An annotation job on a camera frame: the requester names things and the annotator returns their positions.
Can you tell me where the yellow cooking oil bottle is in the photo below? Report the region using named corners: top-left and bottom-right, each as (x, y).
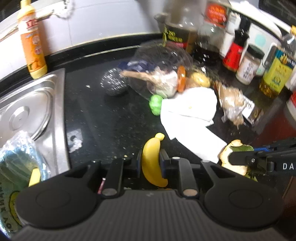
top-left (259, 25), bottom-right (296, 99)

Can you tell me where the orange carrot slice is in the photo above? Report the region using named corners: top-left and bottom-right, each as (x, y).
top-left (177, 66), bottom-right (186, 92)

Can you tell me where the round sink lid cover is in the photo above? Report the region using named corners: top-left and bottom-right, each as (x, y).
top-left (1, 90), bottom-right (52, 145)

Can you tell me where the white paper napkin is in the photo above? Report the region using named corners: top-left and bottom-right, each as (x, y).
top-left (160, 87), bottom-right (227, 164)

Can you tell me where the clear glass bowl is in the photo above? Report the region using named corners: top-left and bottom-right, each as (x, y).
top-left (125, 40), bottom-right (193, 99)

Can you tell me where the stainless steel sink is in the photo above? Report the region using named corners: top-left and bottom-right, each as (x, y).
top-left (1, 68), bottom-right (70, 175)

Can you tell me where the large soy sauce bottle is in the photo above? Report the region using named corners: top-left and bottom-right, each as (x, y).
top-left (154, 1), bottom-right (204, 54)

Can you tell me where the white paper scrap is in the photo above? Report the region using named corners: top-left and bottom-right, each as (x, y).
top-left (67, 128), bottom-right (83, 153)

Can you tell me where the yellow toy banana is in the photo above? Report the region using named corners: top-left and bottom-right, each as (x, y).
top-left (141, 133), bottom-right (168, 188)

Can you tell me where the orange dish soap bottle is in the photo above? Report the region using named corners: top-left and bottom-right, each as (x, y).
top-left (18, 1), bottom-right (48, 79)

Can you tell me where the clear plastic bag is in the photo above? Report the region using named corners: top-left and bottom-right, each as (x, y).
top-left (215, 81), bottom-right (246, 127)

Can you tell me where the white rice cooker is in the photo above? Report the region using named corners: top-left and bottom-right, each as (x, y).
top-left (219, 1), bottom-right (285, 77)

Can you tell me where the small green toy broccoli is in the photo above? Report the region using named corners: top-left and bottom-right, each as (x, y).
top-left (149, 94), bottom-right (163, 116)

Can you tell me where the white pepper shaker jar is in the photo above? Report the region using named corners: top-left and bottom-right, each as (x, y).
top-left (235, 44), bottom-right (264, 85)

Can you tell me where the steel wool ball on counter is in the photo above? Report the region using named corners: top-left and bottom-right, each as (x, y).
top-left (100, 68), bottom-right (128, 96)

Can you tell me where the dark vinegar bottle yellow cap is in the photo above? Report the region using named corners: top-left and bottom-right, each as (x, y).
top-left (193, 1), bottom-right (231, 65)

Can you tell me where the small red label sauce bottle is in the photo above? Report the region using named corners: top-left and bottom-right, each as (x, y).
top-left (222, 16), bottom-right (251, 72)

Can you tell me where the blue bin with plastic liner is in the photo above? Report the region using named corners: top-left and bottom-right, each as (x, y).
top-left (1, 131), bottom-right (51, 237)

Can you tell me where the yellow toy potato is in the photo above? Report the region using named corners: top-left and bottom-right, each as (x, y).
top-left (191, 72), bottom-right (211, 88)

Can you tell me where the yellow green sponge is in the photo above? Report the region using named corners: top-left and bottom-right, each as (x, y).
top-left (28, 168), bottom-right (41, 187)

